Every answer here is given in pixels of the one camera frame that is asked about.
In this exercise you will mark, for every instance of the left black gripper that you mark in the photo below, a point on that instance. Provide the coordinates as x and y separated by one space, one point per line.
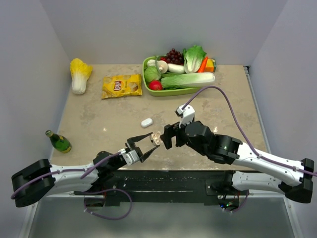
142 157

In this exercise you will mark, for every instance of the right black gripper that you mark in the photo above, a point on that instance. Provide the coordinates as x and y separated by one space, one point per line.
170 130

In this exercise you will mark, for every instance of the beige earbud case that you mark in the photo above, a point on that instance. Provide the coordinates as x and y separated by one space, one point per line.
155 139

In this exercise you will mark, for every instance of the white earbud charging case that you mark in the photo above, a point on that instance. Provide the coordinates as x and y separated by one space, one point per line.
146 123

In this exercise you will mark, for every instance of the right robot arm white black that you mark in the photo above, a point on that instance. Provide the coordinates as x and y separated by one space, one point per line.
270 173

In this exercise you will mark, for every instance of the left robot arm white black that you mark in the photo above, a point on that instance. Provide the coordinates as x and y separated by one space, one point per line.
41 178

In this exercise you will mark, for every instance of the green plastic basket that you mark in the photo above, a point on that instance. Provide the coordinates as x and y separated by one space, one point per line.
163 93

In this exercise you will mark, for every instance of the red apple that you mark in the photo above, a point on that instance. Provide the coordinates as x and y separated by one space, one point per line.
155 85

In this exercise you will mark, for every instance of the long white green cabbage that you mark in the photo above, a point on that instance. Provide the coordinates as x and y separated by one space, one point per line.
188 80

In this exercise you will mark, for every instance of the round green cabbage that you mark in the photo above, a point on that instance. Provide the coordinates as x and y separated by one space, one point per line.
151 74

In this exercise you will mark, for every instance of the yellow Lays chips bag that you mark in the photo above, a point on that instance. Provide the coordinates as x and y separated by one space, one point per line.
121 86

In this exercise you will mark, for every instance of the white daikon radish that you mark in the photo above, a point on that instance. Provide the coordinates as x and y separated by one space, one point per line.
175 68

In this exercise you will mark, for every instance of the beige mushroom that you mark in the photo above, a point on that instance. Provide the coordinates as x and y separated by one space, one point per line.
162 66

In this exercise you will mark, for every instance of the orange carrot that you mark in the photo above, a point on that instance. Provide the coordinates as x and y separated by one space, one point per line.
203 65

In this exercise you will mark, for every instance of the green champagne bottle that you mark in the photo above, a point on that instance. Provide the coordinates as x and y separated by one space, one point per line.
60 143

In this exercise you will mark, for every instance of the purple grapes bunch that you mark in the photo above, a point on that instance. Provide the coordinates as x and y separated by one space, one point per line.
174 57

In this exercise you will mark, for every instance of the orange pumpkin slice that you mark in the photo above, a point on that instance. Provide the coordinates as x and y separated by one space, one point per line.
210 66

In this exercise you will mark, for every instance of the green leafy lettuce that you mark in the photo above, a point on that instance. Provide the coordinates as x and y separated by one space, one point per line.
193 58

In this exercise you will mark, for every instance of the yellow napa cabbage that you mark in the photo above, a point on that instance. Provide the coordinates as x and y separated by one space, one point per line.
80 73

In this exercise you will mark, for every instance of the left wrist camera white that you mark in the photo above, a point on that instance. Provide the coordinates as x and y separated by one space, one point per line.
129 156

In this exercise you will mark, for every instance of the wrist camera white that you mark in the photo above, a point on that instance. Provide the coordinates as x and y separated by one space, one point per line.
129 156
186 113

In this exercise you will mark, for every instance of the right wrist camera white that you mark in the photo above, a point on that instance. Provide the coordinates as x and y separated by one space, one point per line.
186 113

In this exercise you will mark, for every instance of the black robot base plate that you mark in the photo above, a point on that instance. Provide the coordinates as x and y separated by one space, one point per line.
154 186

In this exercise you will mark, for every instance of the aluminium frame rail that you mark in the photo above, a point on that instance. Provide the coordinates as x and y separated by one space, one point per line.
260 119

